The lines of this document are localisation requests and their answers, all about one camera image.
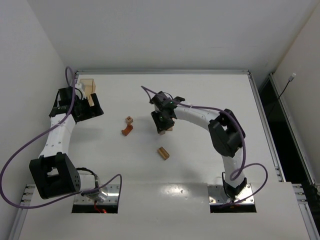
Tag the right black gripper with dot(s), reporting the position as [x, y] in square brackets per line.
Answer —
[161, 122]

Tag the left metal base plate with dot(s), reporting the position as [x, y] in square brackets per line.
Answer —
[107, 196]

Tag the ribbed light wooden block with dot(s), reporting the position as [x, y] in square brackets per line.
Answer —
[163, 153]

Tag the aluminium table frame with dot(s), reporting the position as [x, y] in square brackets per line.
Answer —
[168, 199]

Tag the black cable white plug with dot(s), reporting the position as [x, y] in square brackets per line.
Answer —
[290, 79]

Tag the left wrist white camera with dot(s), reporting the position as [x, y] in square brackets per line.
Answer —
[80, 91]

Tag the transparent orange plastic box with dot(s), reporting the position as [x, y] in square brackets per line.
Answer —
[89, 87]

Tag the reddish wooden arch block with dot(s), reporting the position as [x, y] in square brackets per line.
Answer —
[127, 130]

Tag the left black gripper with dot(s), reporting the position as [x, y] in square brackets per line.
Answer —
[94, 108]

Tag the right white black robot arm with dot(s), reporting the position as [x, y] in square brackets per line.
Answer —
[226, 134]

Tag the wooden letter N cube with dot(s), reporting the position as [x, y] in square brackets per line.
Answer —
[129, 120]

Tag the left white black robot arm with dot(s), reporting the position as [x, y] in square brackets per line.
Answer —
[53, 172]

